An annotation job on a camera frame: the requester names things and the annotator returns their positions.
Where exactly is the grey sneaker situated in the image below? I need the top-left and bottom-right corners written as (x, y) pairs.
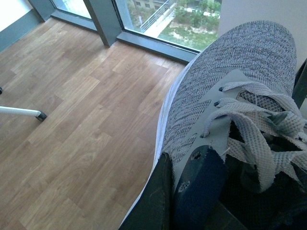
top-left (121, 21), bottom-right (307, 230)

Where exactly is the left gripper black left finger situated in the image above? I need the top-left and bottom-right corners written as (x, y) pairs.
top-left (120, 152), bottom-right (172, 230)

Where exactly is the white chair leg with caster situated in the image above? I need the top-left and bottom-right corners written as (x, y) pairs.
top-left (0, 106), bottom-right (47, 121)

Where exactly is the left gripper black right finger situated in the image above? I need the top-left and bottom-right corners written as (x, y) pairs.
top-left (173, 145), bottom-right (248, 230)

